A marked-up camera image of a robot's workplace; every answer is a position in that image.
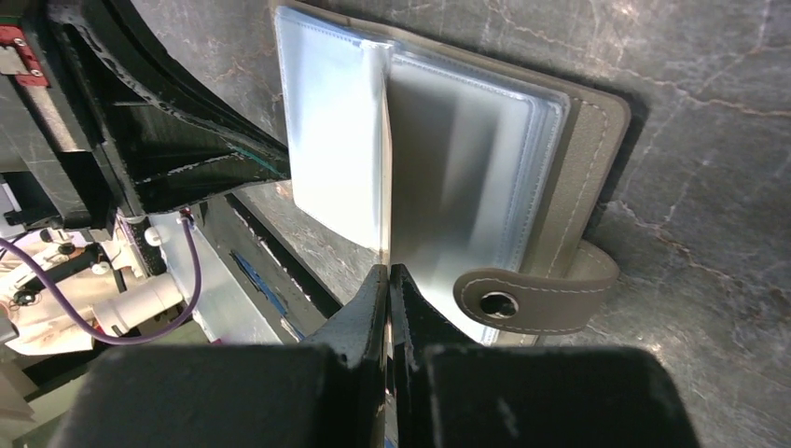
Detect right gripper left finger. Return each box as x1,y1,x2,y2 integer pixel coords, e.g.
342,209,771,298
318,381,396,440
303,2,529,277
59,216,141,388
303,265,390,447

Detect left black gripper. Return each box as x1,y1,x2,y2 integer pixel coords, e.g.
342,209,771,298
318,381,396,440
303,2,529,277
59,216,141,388
1,1,291,231

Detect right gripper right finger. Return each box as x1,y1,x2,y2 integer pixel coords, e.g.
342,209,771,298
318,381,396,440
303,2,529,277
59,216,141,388
390,264,483,447

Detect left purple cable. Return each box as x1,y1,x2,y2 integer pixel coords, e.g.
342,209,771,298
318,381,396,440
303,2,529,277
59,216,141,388
0,213,204,347

